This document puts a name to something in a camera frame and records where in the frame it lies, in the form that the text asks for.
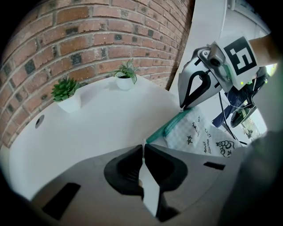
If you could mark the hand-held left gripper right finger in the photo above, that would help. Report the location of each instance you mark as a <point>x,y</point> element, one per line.
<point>194,183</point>

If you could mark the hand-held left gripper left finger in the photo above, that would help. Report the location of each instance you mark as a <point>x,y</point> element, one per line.
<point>92,189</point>

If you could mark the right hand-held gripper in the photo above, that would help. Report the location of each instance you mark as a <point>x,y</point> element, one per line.
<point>241,57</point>

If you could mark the white quilted pouch teal zipper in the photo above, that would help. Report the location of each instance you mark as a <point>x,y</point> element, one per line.
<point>190,130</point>

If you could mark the person's right forearm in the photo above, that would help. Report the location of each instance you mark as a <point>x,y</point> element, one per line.
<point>263,49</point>

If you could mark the spotted leaf plant white pot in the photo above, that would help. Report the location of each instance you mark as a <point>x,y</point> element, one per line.
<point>126,77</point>

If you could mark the spiky succulent in white pot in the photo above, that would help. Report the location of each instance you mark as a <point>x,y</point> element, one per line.
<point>66,95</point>

